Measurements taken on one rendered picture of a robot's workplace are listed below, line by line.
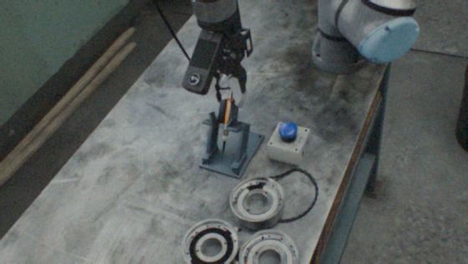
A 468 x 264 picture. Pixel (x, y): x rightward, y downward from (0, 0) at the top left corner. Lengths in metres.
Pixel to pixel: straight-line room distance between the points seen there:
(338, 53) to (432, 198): 0.95
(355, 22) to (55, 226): 0.75
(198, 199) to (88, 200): 0.24
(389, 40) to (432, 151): 1.16
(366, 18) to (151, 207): 0.58
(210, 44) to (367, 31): 0.33
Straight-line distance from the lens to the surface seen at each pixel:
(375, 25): 0.99
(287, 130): 0.96
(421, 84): 2.39
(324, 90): 1.15
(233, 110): 0.96
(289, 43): 1.30
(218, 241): 0.90
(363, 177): 1.68
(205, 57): 0.84
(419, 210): 1.92
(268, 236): 0.88
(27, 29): 2.54
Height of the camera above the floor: 1.58
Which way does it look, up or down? 47 degrees down
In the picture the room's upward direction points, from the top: 12 degrees counter-clockwise
